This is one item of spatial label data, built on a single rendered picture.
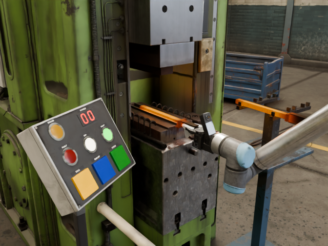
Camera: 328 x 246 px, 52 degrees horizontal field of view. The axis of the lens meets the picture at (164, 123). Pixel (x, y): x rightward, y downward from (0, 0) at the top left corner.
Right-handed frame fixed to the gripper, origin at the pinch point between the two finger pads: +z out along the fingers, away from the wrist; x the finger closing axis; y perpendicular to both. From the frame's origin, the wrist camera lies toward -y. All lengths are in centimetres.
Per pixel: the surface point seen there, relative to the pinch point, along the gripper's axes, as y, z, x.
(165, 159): 12.7, -3.5, -14.5
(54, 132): -17, -14, -67
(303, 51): 72, 332, 711
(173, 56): -30.8, 4.5, -5.2
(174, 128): 2.6, 3.1, -4.0
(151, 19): -46.4, 5.0, -17.0
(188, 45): -34.9, 4.8, 3.7
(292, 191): 100, 15, 146
